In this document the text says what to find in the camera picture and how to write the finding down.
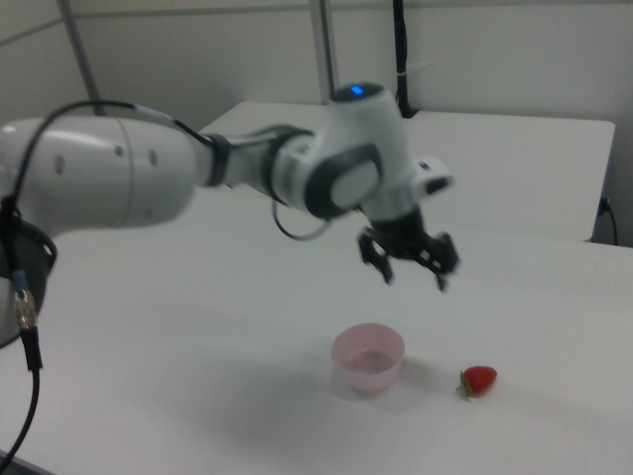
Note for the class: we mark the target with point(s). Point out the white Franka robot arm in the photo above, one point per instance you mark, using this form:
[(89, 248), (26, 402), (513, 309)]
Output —
[(99, 168)]

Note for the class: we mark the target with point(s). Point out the pink plastic bowl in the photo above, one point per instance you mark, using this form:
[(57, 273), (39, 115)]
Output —
[(368, 376)]

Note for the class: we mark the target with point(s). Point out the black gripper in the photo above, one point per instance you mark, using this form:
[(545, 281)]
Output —
[(400, 235)]

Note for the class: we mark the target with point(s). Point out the white table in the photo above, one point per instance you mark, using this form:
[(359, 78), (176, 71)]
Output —
[(519, 163)]

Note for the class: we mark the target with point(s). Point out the red strawberry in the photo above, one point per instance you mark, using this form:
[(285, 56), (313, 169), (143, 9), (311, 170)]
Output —
[(479, 378)]

